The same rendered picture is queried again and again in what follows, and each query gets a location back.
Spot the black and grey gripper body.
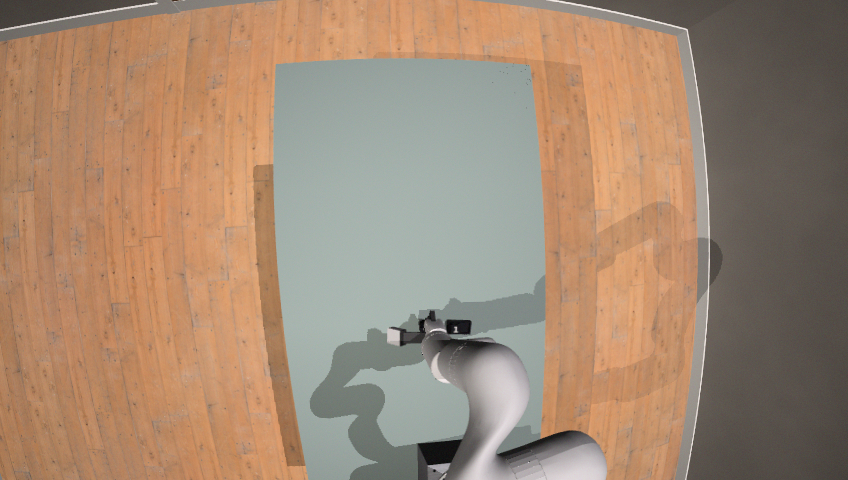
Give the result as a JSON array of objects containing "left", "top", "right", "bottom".
[{"left": 423, "top": 319, "right": 447, "bottom": 336}]

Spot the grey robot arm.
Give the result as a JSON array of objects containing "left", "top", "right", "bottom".
[{"left": 387, "top": 327, "right": 607, "bottom": 480}]

